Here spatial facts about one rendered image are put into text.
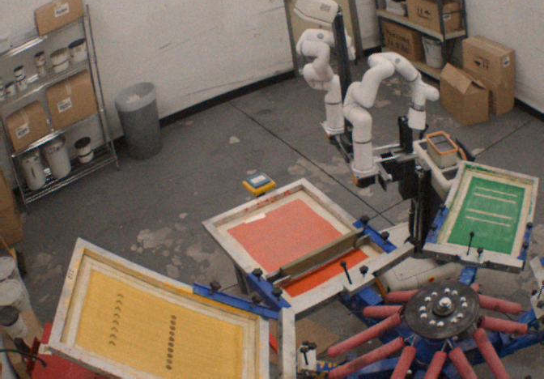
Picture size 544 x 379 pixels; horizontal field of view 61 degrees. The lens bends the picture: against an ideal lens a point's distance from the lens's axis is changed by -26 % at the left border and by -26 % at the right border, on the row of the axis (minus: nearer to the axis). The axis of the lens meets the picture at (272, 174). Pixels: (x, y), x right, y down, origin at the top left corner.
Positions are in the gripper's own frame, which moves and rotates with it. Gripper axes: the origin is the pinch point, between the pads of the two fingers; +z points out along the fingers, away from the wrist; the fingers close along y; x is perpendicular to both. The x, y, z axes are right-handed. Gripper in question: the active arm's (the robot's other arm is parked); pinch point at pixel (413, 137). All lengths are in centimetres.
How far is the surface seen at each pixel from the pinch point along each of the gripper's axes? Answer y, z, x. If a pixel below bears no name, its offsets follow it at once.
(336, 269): -44, 51, -45
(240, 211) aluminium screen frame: -80, 50, 7
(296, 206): -54, 44, 7
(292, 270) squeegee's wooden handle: -64, 50, -49
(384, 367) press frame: -38, 57, -118
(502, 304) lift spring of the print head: 6, 27, -123
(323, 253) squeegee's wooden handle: -51, 44, -43
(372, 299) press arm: -37, 46, -80
